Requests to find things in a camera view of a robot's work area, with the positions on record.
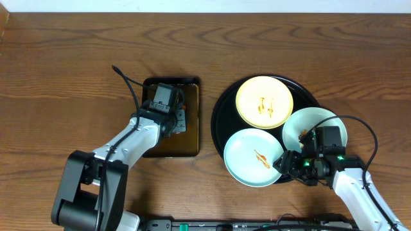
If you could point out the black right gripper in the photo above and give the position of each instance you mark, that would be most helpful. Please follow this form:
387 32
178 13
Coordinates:
289 164

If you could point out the light blue plate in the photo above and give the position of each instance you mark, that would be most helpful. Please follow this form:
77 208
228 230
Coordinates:
249 155

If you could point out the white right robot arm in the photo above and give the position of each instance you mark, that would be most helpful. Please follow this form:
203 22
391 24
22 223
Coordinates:
348 177

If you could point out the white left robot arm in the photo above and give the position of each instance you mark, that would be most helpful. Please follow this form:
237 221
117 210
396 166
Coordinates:
91 194

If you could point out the round black tray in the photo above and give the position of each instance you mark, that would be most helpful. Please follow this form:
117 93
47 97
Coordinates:
226 121

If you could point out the rectangular black sponge tray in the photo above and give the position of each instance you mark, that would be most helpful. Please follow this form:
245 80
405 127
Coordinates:
187 143

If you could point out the yellow plate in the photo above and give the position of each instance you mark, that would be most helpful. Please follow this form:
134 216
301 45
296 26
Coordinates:
264 102

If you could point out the light green plate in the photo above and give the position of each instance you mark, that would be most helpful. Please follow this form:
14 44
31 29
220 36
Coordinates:
299 123

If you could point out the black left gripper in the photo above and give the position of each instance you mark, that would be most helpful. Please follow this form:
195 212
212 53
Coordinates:
180 126

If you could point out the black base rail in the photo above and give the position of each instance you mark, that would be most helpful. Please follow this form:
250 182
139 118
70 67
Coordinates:
170 224

